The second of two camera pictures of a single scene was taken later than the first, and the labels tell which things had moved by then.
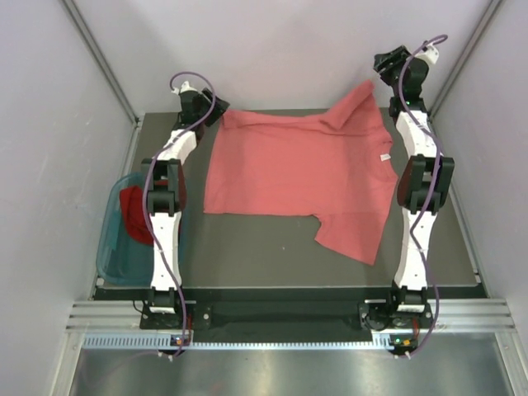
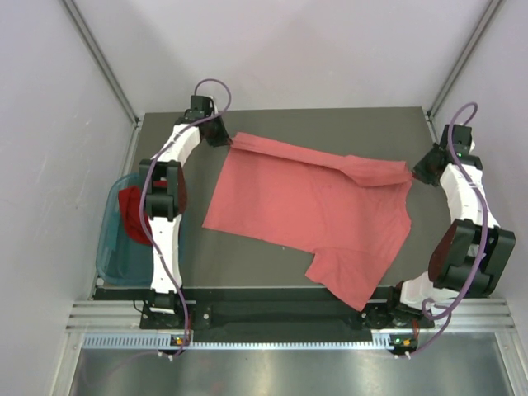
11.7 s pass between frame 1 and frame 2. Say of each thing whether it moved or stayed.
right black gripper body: moved
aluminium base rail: stayed
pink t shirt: moved
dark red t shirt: stayed
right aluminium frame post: stayed
